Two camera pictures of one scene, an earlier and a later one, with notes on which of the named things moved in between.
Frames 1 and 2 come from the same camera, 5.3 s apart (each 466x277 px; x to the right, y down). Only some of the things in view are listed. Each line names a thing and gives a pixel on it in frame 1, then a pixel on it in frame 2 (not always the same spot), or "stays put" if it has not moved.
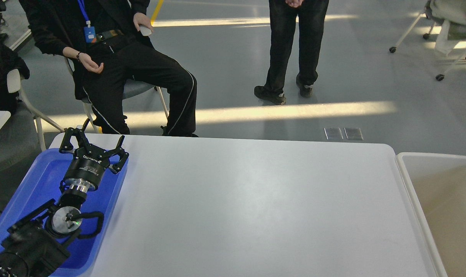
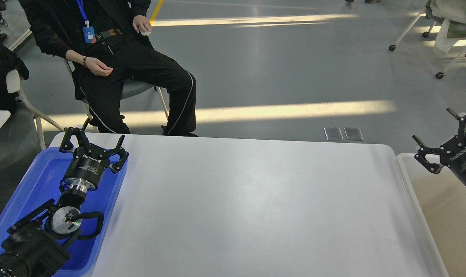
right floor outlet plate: [353, 134] stays put
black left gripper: [88, 167] stays put
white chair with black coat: [5, 69] stays put
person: [283, 14] to [369, 1]
